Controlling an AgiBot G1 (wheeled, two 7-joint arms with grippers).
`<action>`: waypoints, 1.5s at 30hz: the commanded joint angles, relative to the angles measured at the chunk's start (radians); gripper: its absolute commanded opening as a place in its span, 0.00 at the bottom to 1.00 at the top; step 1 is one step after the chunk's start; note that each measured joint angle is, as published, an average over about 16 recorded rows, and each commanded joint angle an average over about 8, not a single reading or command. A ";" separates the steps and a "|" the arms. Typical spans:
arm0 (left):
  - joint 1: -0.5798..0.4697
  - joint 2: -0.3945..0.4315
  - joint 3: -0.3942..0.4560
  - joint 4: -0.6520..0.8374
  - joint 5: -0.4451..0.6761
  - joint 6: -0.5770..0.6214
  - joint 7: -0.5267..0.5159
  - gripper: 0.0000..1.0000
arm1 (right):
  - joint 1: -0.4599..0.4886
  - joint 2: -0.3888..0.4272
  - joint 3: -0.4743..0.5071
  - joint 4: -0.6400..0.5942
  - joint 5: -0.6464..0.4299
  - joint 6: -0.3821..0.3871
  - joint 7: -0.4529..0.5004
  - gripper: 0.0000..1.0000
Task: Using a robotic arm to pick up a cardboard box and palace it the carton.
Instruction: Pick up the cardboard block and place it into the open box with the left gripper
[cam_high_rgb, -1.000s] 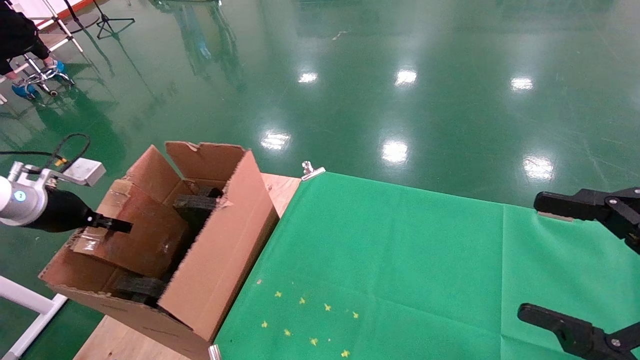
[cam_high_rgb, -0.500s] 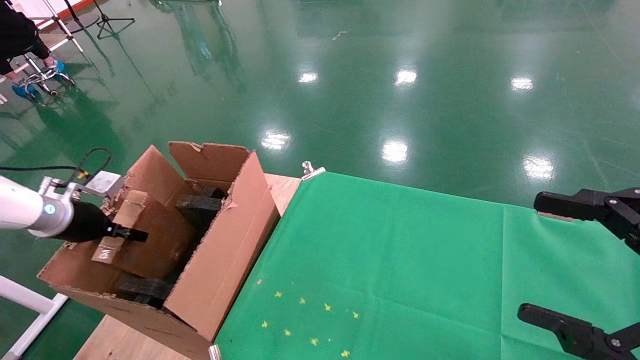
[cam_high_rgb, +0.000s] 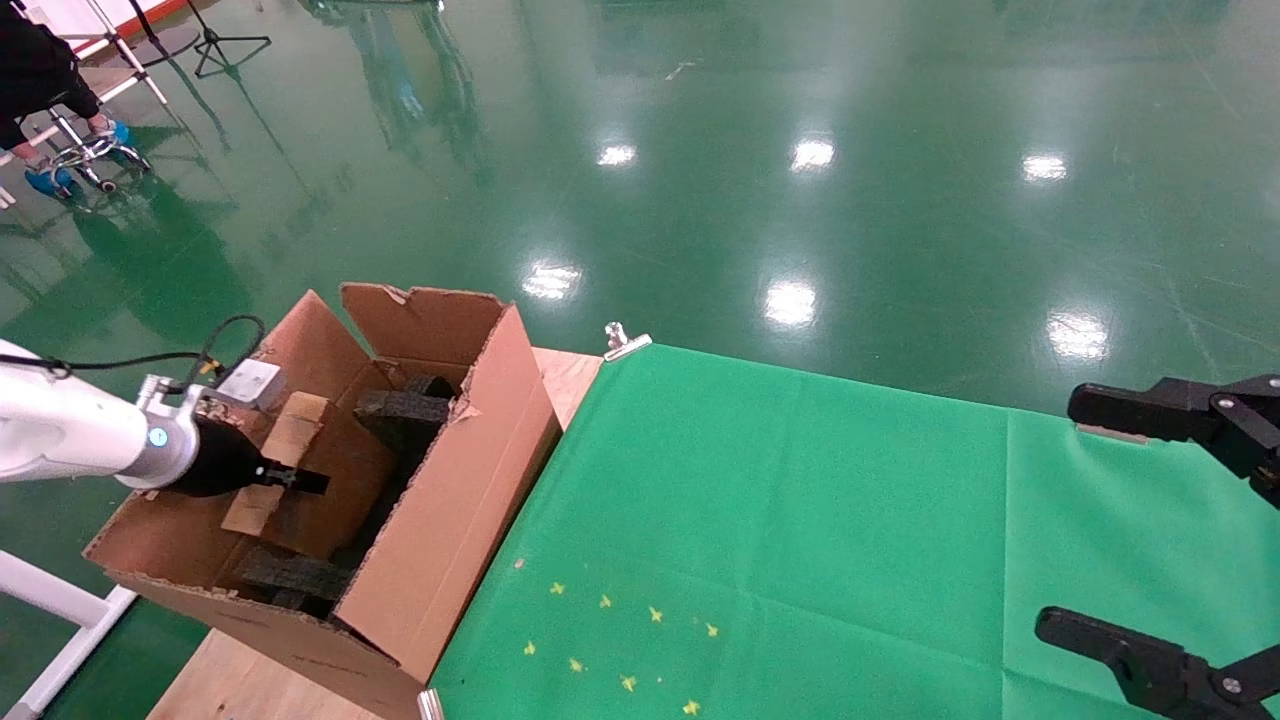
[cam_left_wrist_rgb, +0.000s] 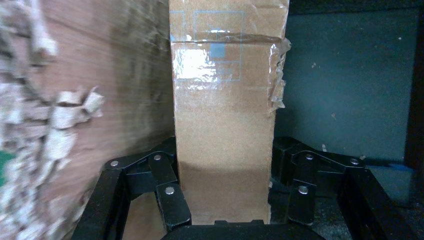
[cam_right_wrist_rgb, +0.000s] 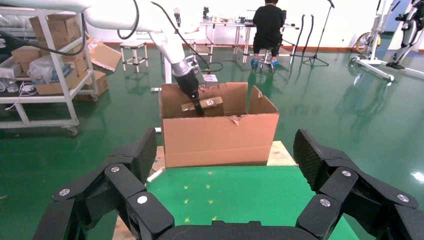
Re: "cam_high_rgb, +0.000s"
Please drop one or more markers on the white board red edge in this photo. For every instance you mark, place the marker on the white board red edge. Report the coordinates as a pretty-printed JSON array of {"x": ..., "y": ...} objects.
[{"x": 70, "y": 15}]

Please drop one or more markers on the white stand legs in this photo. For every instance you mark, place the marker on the white stand legs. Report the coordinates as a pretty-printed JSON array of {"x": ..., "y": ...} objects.
[{"x": 130, "y": 55}]

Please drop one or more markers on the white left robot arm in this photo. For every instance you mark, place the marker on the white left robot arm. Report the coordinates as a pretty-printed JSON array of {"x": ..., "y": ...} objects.
[{"x": 60, "y": 430}]

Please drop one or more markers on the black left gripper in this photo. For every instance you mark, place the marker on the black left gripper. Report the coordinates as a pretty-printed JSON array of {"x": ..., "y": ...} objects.
[{"x": 215, "y": 465}]

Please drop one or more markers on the green table cloth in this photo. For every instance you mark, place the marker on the green table cloth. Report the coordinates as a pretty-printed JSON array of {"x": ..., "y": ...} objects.
[{"x": 800, "y": 520}]

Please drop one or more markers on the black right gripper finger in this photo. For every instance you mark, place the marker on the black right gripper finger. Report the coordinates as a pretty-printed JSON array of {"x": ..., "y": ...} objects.
[
  {"x": 1150, "y": 670},
  {"x": 1170, "y": 410}
]

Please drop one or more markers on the black foam block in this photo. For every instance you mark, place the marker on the black foam block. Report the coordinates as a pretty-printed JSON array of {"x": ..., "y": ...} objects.
[
  {"x": 400, "y": 412},
  {"x": 432, "y": 386},
  {"x": 295, "y": 575}
]

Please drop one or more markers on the blue shoe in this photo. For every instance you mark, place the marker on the blue shoe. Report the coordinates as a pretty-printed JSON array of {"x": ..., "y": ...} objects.
[
  {"x": 48, "y": 182},
  {"x": 118, "y": 132}
]

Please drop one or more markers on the brown cardboard insert panel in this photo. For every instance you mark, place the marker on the brown cardboard insert panel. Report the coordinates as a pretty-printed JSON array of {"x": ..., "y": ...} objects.
[{"x": 345, "y": 480}]

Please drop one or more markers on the white metal table frame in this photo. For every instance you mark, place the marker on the white metal table frame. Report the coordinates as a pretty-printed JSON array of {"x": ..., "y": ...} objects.
[{"x": 60, "y": 595}]

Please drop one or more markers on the silver metal clamp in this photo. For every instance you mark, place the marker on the silver metal clamp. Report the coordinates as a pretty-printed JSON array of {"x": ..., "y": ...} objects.
[
  {"x": 431, "y": 706},
  {"x": 625, "y": 345}
]

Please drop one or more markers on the person in black clothes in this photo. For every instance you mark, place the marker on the person in black clothes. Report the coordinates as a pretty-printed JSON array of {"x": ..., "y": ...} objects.
[{"x": 35, "y": 70}]

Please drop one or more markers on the small long cardboard box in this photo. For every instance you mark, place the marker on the small long cardboard box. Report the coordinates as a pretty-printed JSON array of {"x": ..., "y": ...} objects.
[{"x": 292, "y": 435}]

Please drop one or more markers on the black tripod stand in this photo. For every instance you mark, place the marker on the black tripod stand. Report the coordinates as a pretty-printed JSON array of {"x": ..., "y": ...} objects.
[{"x": 210, "y": 40}]

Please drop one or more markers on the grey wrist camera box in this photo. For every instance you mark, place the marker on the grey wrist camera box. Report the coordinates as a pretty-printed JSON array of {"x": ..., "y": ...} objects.
[{"x": 250, "y": 385}]

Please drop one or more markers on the large open cardboard carton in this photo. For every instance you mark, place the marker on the large open cardboard carton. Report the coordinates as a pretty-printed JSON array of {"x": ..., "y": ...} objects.
[{"x": 450, "y": 520}]

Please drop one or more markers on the chrome wheeled chair base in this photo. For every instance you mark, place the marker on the chrome wheeled chair base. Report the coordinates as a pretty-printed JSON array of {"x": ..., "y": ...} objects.
[{"x": 90, "y": 150}]

